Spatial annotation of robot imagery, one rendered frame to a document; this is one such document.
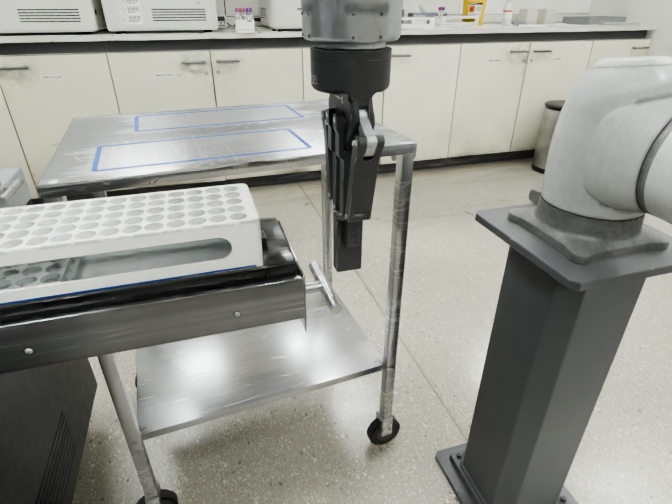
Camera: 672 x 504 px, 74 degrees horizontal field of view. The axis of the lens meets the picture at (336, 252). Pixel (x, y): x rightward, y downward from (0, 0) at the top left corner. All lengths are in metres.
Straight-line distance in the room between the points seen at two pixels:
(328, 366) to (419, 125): 2.28
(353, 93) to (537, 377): 0.64
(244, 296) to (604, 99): 0.54
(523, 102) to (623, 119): 2.84
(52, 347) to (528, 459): 0.87
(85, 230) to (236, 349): 0.78
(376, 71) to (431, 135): 2.79
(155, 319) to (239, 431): 0.95
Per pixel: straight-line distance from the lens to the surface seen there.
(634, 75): 0.74
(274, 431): 1.35
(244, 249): 0.43
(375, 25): 0.41
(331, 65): 0.42
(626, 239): 0.81
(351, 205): 0.44
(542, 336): 0.85
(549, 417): 0.97
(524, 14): 4.05
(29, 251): 0.44
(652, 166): 0.70
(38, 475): 1.07
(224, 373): 1.12
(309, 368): 1.10
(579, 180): 0.76
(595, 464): 1.44
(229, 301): 0.44
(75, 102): 2.82
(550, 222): 0.80
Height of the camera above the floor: 1.04
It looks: 29 degrees down
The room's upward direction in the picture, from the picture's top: straight up
